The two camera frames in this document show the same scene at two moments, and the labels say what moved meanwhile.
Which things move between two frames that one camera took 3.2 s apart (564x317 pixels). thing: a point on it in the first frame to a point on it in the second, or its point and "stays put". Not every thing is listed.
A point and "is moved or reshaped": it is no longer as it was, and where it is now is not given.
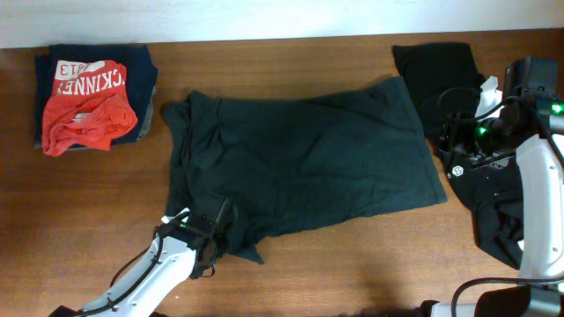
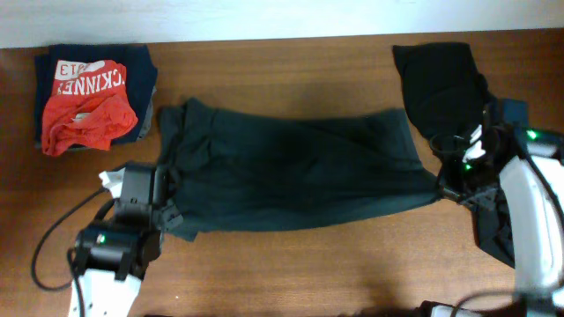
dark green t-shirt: x=300 y=158 is moved or reshaped
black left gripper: x=222 y=235 to x=173 y=216
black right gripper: x=452 y=135 to x=483 y=198
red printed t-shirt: x=89 y=106 stays put
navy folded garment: x=140 y=77 stays put
